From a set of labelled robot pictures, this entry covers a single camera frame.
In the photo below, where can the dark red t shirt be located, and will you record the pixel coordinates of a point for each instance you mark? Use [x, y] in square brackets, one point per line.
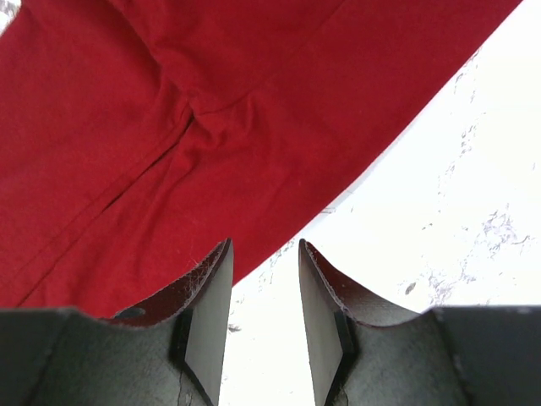
[136, 135]

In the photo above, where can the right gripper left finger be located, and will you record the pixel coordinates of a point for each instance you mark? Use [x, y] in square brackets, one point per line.
[166, 350]

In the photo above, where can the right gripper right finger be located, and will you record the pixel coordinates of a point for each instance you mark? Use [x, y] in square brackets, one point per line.
[366, 350]

